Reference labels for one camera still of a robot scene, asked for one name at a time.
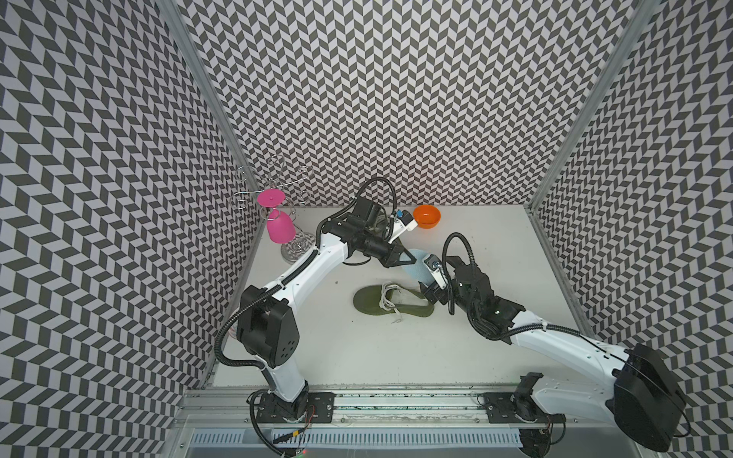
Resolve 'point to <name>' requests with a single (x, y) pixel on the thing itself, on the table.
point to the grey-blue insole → (417, 271)
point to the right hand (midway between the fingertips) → (434, 271)
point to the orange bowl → (427, 216)
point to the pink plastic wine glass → (281, 227)
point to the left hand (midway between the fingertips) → (411, 262)
